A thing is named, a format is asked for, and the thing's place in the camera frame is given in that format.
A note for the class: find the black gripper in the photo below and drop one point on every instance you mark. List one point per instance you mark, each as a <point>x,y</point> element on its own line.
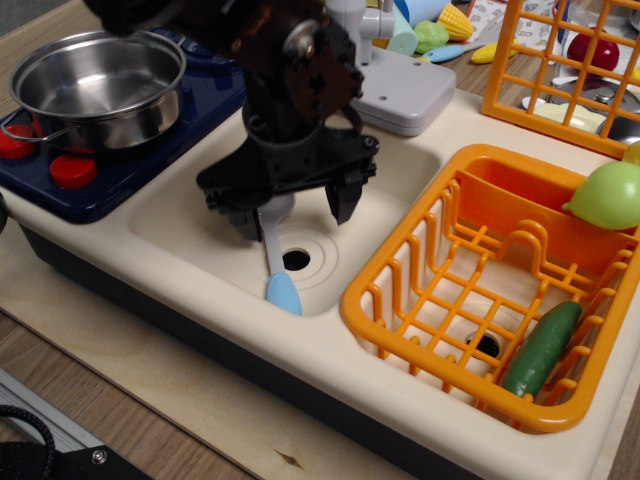
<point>339,160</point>

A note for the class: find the grey spoon with blue handle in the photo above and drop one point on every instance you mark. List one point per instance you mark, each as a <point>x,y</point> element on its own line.
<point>281,289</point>

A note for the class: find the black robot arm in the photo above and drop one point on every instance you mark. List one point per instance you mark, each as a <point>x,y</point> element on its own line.
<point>301,79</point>

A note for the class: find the stainless steel pan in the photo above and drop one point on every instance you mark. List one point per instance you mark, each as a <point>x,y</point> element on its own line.
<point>96,92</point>

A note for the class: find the cream toy sink unit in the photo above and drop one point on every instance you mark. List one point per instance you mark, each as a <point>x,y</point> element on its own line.
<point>165,243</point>

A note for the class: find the grey toy faucet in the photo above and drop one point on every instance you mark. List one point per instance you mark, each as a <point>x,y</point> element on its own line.
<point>400,93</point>

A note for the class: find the mint toy cup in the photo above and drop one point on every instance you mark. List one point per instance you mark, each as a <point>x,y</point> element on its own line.
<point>404,40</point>

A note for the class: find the orange dish rack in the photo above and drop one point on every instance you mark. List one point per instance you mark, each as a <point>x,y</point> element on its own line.
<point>462,281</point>

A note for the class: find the green toy vegetable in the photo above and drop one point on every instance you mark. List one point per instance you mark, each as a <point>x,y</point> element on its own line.
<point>430,35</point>

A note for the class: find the red stove knob right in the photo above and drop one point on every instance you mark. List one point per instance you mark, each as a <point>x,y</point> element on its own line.
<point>71,172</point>

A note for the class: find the red stove knob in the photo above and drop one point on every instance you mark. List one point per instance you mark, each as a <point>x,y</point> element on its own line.
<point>11,149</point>
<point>71,172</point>

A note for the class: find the plywood base board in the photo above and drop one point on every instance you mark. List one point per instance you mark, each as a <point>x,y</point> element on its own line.
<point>170,411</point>

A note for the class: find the dark blue toy stove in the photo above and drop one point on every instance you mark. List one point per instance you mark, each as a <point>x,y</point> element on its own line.
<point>213,89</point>

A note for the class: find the yellow toy corn small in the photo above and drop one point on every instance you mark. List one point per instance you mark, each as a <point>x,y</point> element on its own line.
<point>485,54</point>

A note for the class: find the green toy cucumber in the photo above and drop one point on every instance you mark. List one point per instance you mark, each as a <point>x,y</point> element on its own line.
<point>536,358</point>

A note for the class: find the red stove knob left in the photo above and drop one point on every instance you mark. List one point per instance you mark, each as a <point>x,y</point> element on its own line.
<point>11,149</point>

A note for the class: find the orange upright grid basket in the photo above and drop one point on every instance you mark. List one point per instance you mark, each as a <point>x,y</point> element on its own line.
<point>581,39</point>

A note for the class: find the light green toy pear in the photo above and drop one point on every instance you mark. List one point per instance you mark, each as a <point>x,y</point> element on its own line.
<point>609,197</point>

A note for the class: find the silver pot lid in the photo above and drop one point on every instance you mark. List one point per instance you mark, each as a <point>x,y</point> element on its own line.
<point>599,90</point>

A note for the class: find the blue toy utensil handle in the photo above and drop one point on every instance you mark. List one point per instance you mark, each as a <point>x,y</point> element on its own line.
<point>449,52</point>

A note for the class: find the black bracket with screw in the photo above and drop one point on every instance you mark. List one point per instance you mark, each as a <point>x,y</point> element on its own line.
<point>20,460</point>

